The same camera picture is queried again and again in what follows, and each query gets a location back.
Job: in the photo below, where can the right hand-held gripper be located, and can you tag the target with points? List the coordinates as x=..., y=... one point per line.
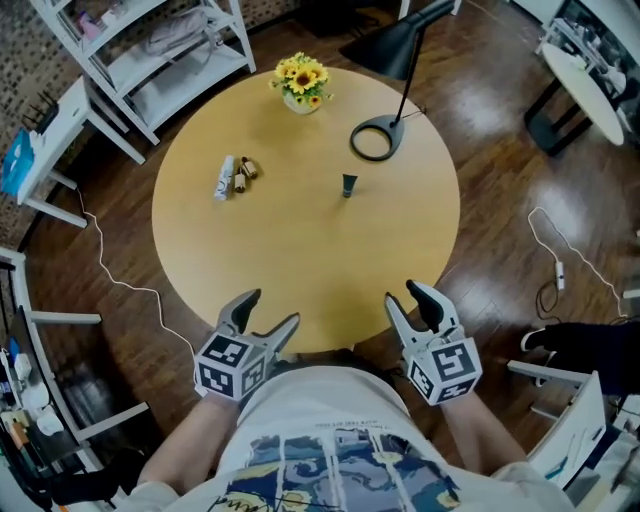
x=445, y=370

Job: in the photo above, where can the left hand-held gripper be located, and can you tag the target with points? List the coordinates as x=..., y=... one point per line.
x=225, y=365

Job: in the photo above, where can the brown dropper bottle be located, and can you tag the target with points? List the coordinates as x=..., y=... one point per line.
x=240, y=182
x=251, y=168

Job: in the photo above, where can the white tube bottle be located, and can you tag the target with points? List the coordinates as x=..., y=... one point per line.
x=224, y=178

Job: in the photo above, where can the dark teal tube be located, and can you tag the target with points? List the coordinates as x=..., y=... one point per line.
x=349, y=185

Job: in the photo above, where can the person's right forearm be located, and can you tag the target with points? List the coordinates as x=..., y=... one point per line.
x=480, y=435

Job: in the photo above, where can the person's left forearm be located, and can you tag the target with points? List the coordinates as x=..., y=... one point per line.
x=195, y=440

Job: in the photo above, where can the person's dark trousers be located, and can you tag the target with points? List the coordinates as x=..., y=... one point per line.
x=325, y=357

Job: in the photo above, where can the person's white printed T-shirt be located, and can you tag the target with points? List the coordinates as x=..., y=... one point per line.
x=320, y=415

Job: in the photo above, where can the blue plastic tool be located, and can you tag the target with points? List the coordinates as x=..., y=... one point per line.
x=556, y=470

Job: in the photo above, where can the sunflowers in white pot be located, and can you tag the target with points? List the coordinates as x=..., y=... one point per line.
x=300, y=82

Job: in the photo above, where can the white power adapter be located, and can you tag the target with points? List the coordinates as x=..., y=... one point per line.
x=22, y=365

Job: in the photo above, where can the white metal shelf rack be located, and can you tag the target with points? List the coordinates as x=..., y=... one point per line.
x=175, y=85

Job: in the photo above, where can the orange box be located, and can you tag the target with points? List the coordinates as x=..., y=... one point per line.
x=20, y=435

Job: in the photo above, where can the white side table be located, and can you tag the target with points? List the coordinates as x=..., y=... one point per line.
x=75, y=115

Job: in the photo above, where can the black desk lamp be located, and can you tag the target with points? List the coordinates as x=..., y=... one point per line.
x=400, y=40

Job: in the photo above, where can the round white table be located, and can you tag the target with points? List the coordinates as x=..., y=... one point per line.
x=585, y=85

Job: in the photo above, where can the blue tissue box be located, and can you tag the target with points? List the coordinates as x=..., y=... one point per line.
x=17, y=160

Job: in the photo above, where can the black router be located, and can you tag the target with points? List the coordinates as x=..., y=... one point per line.
x=45, y=117

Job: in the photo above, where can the pale pink bag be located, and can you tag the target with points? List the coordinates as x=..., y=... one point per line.
x=175, y=32

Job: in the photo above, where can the pink spray bottle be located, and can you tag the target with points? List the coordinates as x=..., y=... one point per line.
x=89, y=25

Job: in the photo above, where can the white metal frame desk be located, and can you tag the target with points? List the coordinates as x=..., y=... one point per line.
x=65, y=318

